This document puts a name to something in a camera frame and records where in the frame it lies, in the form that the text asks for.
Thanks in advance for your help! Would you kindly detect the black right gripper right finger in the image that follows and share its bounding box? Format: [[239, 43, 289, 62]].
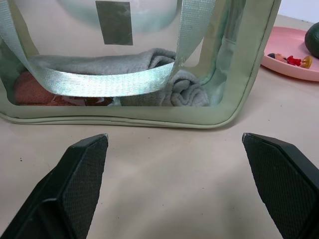
[[242, 132, 319, 239]]

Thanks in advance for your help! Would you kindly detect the transparent green tote bag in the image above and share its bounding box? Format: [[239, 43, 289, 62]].
[[0, 0, 280, 131]]

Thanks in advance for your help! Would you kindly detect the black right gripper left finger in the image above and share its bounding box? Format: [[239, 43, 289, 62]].
[[0, 133, 109, 239]]

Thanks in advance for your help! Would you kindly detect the grey folded towel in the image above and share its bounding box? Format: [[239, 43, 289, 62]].
[[27, 48, 210, 107]]

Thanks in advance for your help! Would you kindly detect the dark green avocado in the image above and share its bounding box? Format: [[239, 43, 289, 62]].
[[304, 21, 319, 57]]

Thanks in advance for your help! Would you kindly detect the pink folded towel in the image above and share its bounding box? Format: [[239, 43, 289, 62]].
[[12, 72, 87, 106]]

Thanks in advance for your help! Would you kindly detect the pink round plate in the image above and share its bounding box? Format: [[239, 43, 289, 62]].
[[260, 26, 319, 82]]

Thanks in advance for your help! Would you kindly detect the small red toy figure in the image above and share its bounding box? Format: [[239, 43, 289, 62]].
[[267, 52, 314, 69]]

